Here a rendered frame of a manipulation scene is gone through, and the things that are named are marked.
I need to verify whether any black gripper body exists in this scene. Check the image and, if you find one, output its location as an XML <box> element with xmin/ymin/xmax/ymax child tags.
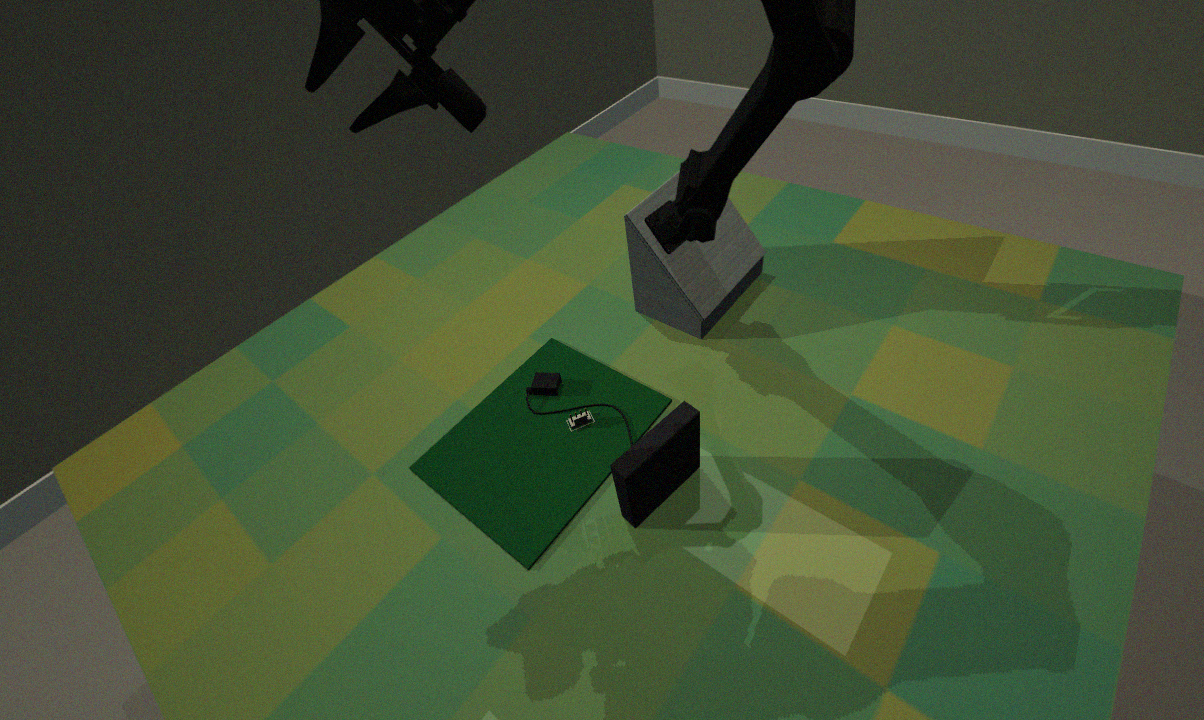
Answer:
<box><xmin>332</xmin><ymin>0</ymin><xmax>486</xmax><ymax>132</ymax></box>

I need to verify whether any black cable with plug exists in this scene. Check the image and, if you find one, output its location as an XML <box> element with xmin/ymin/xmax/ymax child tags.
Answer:
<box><xmin>526</xmin><ymin>372</ymin><xmax>633</xmax><ymax>447</ymax></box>

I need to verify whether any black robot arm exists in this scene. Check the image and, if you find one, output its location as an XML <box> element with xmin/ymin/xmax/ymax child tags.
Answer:
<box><xmin>355</xmin><ymin>0</ymin><xmax>856</xmax><ymax>254</ymax></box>

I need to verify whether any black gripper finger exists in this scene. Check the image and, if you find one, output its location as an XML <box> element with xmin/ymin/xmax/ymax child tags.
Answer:
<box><xmin>349</xmin><ymin>69</ymin><xmax>439</xmax><ymax>132</ymax></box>
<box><xmin>305</xmin><ymin>0</ymin><xmax>366</xmax><ymax>93</ymax></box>

